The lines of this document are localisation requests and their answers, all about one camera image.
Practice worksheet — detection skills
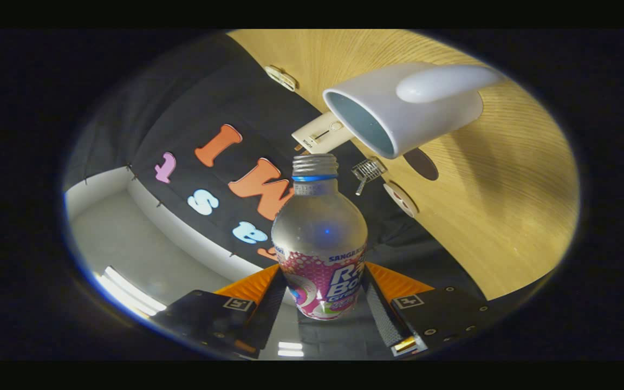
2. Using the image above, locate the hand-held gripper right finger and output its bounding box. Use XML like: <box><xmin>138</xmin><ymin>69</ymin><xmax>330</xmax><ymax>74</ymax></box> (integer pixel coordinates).
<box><xmin>362</xmin><ymin>262</ymin><xmax>499</xmax><ymax>357</ymax></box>

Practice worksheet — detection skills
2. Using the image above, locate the large ceiling light panel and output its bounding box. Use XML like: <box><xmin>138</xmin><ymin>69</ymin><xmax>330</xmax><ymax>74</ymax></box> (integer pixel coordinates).
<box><xmin>94</xmin><ymin>265</ymin><xmax>167</xmax><ymax>318</ymax></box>

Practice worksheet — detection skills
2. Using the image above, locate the white cup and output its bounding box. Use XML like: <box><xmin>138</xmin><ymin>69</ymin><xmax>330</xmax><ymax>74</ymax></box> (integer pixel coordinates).
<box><xmin>323</xmin><ymin>62</ymin><xmax>508</xmax><ymax>159</ymax></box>

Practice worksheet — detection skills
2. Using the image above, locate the silver juice bottle pink label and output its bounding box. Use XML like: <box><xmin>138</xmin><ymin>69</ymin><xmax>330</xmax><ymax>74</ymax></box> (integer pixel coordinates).
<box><xmin>271</xmin><ymin>153</ymin><xmax>368</xmax><ymax>320</ymax></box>

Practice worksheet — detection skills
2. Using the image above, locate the round white plate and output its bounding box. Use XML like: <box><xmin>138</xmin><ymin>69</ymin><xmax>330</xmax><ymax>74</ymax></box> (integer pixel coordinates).
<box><xmin>382</xmin><ymin>181</ymin><xmax>419</xmax><ymax>218</ymax></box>

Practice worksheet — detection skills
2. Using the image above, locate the small wire mesh basket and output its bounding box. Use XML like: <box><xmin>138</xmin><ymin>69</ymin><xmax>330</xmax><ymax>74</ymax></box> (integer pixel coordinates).
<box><xmin>351</xmin><ymin>157</ymin><xmax>387</xmax><ymax>182</ymax></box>

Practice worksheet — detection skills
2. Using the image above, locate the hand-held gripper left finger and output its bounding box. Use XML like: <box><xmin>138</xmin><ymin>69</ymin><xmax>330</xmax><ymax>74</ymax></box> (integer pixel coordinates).
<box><xmin>152</xmin><ymin>264</ymin><xmax>287</xmax><ymax>358</ymax></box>

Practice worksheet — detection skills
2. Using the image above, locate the wooden table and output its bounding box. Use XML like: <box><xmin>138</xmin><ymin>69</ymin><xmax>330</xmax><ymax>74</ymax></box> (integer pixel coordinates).
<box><xmin>228</xmin><ymin>30</ymin><xmax>581</xmax><ymax>301</ymax></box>

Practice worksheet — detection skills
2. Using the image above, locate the white toaster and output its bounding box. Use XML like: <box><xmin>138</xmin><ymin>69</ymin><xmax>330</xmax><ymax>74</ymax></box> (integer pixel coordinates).
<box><xmin>291</xmin><ymin>111</ymin><xmax>355</xmax><ymax>155</ymax></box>

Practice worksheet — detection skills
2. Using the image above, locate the dark round coaster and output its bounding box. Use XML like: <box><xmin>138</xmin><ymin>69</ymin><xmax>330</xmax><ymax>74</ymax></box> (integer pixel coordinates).
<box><xmin>403</xmin><ymin>148</ymin><xmax>439</xmax><ymax>181</ymax></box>

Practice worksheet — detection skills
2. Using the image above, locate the white divided sauce tray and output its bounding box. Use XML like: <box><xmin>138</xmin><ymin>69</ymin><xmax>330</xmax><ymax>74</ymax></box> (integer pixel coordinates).
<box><xmin>265</xmin><ymin>65</ymin><xmax>297</xmax><ymax>92</ymax></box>

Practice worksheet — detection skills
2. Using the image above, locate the black backdrop cloth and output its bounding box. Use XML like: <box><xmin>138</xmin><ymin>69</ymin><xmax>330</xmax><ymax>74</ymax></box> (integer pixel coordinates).
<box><xmin>63</xmin><ymin>32</ymin><xmax>486</xmax><ymax>361</ymax></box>

